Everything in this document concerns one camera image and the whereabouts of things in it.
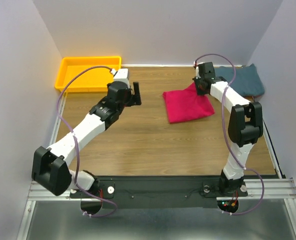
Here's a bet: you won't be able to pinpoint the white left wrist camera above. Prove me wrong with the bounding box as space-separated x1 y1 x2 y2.
110 68 130 86

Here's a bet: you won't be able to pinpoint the folded teal t shirt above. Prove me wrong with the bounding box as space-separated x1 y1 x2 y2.
215 64 265 97

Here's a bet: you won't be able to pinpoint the aluminium frame rails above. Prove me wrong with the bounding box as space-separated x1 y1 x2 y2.
19 93 296 240

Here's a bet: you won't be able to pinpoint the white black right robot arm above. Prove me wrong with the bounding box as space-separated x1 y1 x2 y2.
193 62 263 195

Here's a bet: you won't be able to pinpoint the yellow plastic tray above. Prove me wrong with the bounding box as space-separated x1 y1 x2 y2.
54 56 122 93

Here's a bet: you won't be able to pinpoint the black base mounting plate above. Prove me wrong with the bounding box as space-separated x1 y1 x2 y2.
69 175 247 214

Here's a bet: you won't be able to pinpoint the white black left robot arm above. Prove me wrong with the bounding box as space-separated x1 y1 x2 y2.
32 81 142 197

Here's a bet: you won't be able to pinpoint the pink t shirt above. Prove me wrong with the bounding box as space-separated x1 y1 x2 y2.
162 83 215 124

